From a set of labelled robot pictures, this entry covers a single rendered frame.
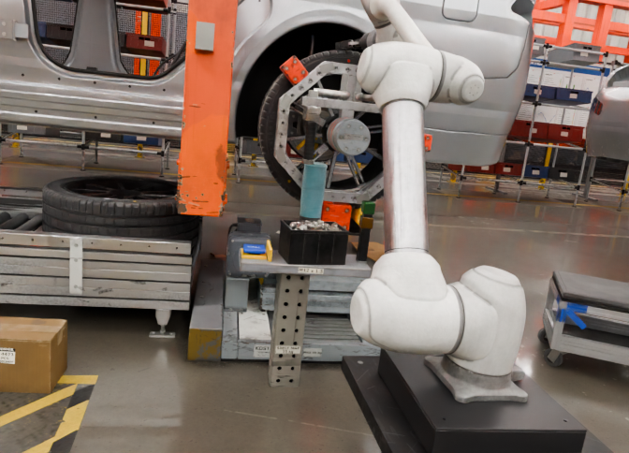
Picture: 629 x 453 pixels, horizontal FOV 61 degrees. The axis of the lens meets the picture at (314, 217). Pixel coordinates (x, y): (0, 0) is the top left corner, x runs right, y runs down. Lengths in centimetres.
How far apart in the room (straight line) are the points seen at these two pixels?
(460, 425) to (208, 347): 111
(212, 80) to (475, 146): 136
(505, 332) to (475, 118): 162
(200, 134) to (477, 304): 115
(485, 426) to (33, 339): 131
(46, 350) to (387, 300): 112
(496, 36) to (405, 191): 161
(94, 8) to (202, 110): 248
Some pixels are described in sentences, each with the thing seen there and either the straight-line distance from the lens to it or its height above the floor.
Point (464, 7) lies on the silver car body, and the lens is 269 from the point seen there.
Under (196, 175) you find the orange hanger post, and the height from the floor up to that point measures 67.
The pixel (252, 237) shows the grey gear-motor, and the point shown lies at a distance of 219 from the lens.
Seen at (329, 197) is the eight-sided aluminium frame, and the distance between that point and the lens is 216.
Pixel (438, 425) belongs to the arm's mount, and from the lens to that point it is 117.
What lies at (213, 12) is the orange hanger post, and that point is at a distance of 194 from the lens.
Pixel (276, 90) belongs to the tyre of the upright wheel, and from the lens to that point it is 218.
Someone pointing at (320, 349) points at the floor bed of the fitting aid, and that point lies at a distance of 208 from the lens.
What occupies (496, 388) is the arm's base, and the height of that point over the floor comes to 39.
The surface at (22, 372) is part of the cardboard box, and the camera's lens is 192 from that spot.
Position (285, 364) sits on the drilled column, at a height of 9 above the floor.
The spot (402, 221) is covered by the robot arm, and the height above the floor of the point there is 73.
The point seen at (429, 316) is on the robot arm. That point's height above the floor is 56.
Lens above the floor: 97
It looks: 12 degrees down
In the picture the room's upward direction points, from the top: 6 degrees clockwise
